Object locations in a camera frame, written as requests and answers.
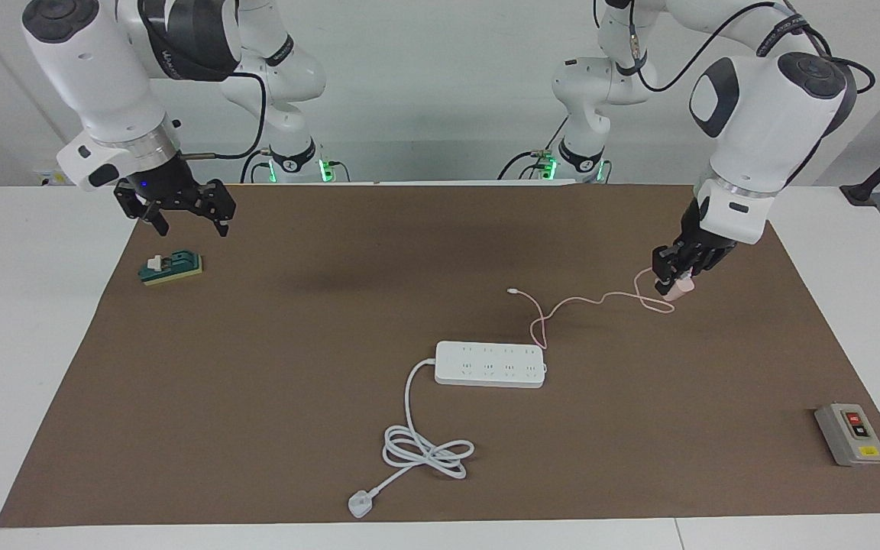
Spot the black right gripper linkage finger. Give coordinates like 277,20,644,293
113,186,170,236
196,180,236,236

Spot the pink charging cable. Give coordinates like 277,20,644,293
507,267,678,351

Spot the white power strip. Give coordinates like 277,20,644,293
435,341,548,389

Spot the brown table mat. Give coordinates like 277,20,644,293
0,183,880,528

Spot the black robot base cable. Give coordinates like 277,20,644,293
497,145,555,182
240,147,271,184

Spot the green knife switch block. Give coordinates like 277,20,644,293
138,251,205,287

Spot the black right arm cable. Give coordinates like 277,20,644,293
176,71,269,161

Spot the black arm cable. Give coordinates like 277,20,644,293
593,0,876,96
176,71,269,161

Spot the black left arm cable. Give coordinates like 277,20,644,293
593,0,876,96

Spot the grey on-off switch box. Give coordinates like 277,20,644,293
814,403,880,468

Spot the white power strip cord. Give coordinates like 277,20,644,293
348,357,476,520

